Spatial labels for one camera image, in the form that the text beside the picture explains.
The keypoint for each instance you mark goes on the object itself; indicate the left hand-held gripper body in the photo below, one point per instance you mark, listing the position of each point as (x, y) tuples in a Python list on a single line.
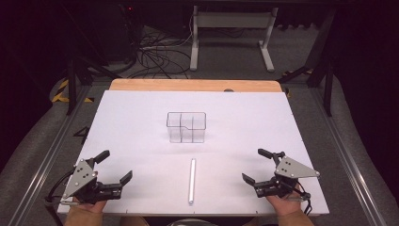
[(82, 179)]

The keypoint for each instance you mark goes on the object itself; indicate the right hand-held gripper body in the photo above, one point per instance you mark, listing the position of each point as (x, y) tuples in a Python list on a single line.
[(287, 175)]

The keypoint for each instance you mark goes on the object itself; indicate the white pen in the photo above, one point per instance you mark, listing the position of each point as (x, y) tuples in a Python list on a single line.
[(192, 181)]

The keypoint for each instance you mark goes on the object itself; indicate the clear plastic divided organizer box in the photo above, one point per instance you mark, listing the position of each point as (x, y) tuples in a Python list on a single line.
[(186, 127)]

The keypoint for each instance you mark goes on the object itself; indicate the person's right hand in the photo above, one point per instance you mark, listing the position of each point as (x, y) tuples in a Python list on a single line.
[(284, 204)]

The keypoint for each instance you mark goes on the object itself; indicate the person's left hand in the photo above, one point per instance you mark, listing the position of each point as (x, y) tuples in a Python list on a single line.
[(90, 206)]

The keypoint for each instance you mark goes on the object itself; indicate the yellow black hazard tape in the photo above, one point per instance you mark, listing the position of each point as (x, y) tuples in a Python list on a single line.
[(64, 92)]

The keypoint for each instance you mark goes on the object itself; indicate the black metal stand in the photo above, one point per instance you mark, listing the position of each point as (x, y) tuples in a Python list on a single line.
[(323, 62), (76, 72)]

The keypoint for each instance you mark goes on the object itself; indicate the aluminium floor rail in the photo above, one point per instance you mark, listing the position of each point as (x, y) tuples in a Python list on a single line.
[(47, 157), (345, 157)]

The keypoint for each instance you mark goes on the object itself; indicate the white metal desk frame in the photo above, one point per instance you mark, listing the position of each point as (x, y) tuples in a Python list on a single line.
[(232, 20)]

